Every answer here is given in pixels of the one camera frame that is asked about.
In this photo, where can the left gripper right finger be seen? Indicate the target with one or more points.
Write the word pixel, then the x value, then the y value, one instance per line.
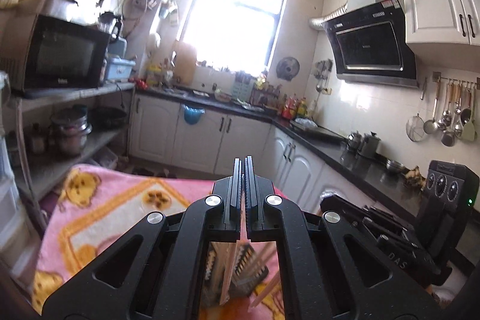
pixel 268 213

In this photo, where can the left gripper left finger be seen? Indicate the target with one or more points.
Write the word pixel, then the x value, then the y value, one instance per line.
pixel 217 217

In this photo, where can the dark green utensil basket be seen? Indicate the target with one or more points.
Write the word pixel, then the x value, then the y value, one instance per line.
pixel 246 275

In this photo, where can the wooden chopstick pair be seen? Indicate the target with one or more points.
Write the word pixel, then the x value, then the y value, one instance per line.
pixel 231 255

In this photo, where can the white base kitchen cabinets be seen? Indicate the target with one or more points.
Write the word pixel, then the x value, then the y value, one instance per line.
pixel 209 144

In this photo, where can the hanging steel ladle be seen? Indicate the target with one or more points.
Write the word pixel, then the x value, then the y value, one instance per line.
pixel 430 126

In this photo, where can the steel kettle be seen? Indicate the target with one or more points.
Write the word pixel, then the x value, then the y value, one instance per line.
pixel 368 145

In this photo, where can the blue hanging bin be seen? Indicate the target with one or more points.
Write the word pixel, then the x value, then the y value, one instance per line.
pixel 192 115

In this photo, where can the pink cartoon bear blanket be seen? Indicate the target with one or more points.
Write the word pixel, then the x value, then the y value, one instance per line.
pixel 95 207

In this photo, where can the black range hood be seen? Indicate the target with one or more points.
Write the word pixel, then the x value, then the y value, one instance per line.
pixel 369 45

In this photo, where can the stacked steel pots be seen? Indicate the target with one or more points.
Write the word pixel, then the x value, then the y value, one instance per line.
pixel 70 129

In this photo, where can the blue dish drainer box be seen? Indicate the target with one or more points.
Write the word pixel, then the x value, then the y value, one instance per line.
pixel 118 68

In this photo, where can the metal shelf rack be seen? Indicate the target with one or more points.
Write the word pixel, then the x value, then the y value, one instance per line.
pixel 40 173

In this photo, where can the plastic drawer tower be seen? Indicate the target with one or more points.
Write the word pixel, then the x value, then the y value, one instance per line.
pixel 15 232

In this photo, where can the black blender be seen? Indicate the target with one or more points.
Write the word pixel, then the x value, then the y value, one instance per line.
pixel 110 23

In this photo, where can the black microwave oven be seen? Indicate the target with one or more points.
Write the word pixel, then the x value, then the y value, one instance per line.
pixel 41 52

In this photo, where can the white upper wall cabinet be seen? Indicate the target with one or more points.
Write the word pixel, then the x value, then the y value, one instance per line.
pixel 442 21

